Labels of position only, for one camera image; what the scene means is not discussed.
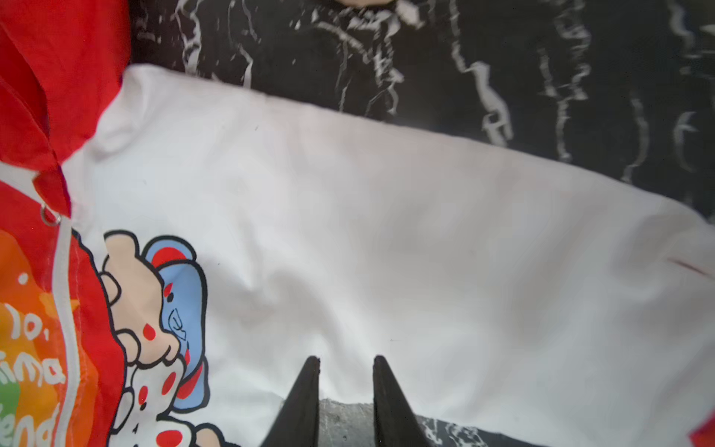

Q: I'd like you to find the rainbow hooded kids jacket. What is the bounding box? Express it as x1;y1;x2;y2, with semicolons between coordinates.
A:
1;1;714;446

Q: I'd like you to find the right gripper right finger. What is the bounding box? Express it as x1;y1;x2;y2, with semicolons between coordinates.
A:
372;356;430;447

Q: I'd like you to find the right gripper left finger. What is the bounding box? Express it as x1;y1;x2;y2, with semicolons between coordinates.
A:
261;356;320;447

